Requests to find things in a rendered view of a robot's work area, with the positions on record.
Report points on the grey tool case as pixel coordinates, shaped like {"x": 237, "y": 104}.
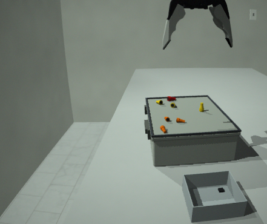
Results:
{"x": 202, "y": 137}

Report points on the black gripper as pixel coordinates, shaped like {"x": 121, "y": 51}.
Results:
{"x": 219, "y": 12}

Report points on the grey open-top square box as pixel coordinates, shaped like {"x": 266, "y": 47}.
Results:
{"x": 213, "y": 196}

